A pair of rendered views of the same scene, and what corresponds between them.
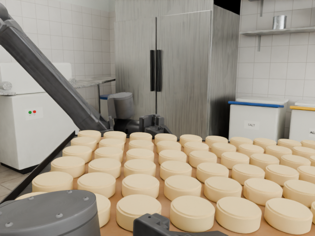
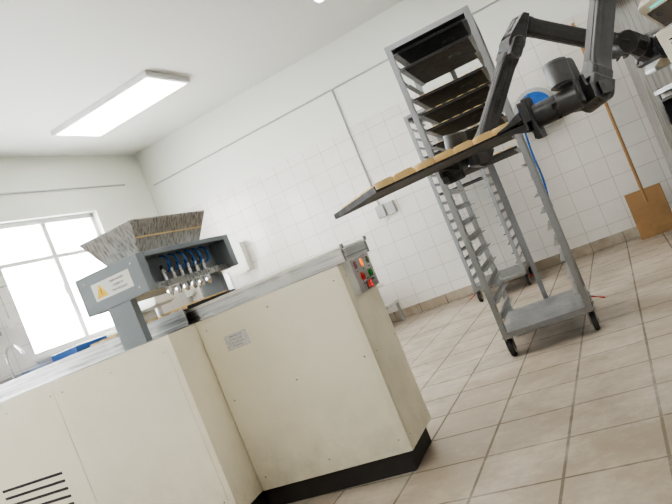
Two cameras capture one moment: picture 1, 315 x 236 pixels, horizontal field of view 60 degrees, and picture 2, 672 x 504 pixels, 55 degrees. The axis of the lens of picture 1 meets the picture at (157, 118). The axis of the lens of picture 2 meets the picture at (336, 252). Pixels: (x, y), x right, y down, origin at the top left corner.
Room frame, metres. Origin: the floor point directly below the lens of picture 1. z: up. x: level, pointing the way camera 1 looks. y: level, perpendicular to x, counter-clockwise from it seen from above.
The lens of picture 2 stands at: (2.08, -0.83, 0.86)
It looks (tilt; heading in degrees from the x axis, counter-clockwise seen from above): 1 degrees up; 168
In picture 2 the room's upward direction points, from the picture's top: 22 degrees counter-clockwise
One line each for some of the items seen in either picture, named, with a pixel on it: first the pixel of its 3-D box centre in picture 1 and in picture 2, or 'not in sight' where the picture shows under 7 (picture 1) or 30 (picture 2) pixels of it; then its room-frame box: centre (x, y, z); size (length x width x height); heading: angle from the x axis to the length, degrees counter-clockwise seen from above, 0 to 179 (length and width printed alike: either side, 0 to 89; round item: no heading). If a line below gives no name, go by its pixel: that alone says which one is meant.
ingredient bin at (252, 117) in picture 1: (257, 131); not in sight; (3.18, -1.20, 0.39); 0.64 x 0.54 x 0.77; 147
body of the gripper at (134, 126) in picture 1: (142, 132); (544, 113); (0.70, 0.04, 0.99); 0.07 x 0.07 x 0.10; 48
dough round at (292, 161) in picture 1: (295, 163); not in sight; (0.48, -0.26, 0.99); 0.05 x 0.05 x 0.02
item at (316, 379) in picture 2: not in sight; (314, 374); (-0.65, -0.56, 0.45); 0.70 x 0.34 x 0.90; 57
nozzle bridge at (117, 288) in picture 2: not in sight; (171, 290); (-0.92, -0.98, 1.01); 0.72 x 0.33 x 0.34; 147
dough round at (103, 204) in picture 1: (87, 210); not in sight; (0.28, 0.08, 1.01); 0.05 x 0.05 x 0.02
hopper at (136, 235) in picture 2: not in sight; (151, 241); (-0.92, -0.98, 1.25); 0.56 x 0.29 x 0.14; 147
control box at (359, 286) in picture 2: not in sight; (361, 273); (-0.45, -0.25, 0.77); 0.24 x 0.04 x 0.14; 147
